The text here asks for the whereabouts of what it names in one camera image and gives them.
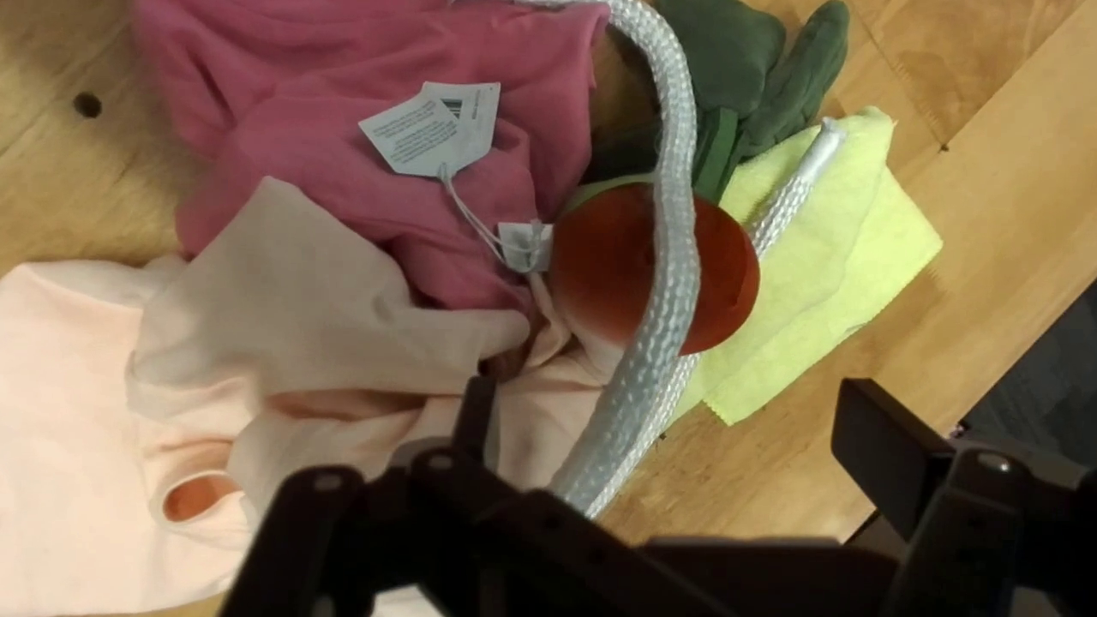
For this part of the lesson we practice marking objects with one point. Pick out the pink cloth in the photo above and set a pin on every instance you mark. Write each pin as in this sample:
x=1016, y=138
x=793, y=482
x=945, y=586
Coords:
x=281, y=89

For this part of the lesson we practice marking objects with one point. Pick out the peach shirt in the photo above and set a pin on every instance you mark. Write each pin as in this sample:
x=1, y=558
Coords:
x=149, y=412

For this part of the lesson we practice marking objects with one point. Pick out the yellow-green cloth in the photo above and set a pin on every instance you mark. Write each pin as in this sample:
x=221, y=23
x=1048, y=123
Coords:
x=853, y=244

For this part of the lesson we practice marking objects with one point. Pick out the red green plush toy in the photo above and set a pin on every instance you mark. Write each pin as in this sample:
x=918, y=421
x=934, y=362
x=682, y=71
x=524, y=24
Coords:
x=750, y=89

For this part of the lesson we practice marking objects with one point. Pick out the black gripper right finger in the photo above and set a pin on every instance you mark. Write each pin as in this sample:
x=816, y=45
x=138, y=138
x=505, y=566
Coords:
x=977, y=518

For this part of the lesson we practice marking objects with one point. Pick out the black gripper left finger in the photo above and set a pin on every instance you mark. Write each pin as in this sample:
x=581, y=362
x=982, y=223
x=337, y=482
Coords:
x=444, y=521

